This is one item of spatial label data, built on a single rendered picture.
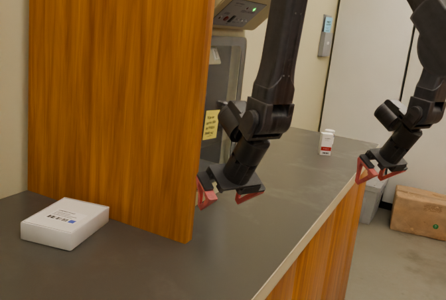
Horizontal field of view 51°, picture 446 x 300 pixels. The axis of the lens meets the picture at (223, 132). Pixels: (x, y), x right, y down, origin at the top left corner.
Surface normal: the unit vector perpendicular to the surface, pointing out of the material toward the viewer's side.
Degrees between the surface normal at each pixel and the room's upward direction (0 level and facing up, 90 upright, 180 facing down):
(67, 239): 90
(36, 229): 90
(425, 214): 88
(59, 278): 0
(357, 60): 90
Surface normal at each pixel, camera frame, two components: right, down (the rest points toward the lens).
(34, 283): 0.11, -0.97
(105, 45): -0.44, 0.16
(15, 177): 0.89, 0.19
